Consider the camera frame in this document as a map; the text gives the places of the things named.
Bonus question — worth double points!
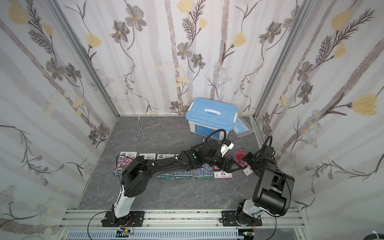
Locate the pink back seed packet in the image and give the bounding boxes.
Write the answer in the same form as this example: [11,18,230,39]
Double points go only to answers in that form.
[214,168,233,179]

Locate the hollyhock pink flower packet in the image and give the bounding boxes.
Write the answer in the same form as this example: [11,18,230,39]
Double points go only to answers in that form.
[231,148,253,176]

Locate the lavender seed packet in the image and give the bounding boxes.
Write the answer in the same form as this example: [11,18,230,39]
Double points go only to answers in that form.
[195,164,214,180]
[174,171,193,180]

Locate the white cosmos seed packet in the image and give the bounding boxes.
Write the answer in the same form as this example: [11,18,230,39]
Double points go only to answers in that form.
[139,153,157,160]

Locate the purple flower seed packet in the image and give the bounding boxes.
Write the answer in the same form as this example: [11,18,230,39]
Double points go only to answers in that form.
[113,152,138,176]

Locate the pink phlox seed packet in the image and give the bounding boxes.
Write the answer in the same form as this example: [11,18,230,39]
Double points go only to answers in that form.
[156,154,175,180]

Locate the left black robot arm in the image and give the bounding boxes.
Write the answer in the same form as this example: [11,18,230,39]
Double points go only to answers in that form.
[101,133,241,227]

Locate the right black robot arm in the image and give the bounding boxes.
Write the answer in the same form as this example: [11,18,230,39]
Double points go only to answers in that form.
[235,136,295,226]

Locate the clear bag of masks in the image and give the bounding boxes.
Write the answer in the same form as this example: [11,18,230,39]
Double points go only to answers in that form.
[233,116,254,138]

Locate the blue lid storage box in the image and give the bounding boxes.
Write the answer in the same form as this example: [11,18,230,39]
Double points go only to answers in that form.
[186,98,238,137]

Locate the metal scissor tongs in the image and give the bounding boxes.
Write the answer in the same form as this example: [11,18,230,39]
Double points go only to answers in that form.
[134,117,150,142]

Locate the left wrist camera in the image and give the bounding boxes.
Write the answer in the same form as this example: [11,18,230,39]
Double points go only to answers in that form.
[221,139,234,156]

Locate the white slotted cable duct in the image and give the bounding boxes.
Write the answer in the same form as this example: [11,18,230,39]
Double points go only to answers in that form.
[65,229,244,240]

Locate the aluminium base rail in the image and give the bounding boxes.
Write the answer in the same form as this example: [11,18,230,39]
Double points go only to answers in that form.
[56,209,310,240]

